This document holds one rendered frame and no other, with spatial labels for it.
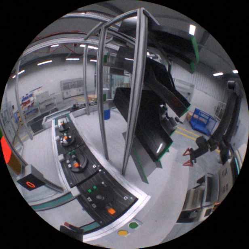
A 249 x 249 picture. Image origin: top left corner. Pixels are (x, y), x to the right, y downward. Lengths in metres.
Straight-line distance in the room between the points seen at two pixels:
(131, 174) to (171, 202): 0.38
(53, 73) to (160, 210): 11.19
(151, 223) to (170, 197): 0.22
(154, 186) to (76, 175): 0.50
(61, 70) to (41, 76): 2.65
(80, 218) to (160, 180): 0.57
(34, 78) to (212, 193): 11.50
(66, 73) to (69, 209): 11.11
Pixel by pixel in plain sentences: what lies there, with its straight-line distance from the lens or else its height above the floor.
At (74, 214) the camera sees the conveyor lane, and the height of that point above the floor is 0.92.
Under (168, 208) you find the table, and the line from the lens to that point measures 0.63.
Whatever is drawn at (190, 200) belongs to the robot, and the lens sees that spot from 0.85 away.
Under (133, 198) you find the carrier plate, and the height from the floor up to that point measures 0.97.
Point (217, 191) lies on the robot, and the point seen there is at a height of 1.09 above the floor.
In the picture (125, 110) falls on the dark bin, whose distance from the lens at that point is 0.25.
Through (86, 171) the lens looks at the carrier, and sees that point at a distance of 0.48.
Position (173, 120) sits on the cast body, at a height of 1.26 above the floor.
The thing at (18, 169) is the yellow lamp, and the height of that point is 1.27.
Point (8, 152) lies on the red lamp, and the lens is 0.28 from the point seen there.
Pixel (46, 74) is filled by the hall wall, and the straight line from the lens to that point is 10.77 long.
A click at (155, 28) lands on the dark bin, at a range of 0.24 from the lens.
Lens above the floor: 1.39
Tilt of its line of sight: 33 degrees down
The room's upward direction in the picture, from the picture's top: 5 degrees clockwise
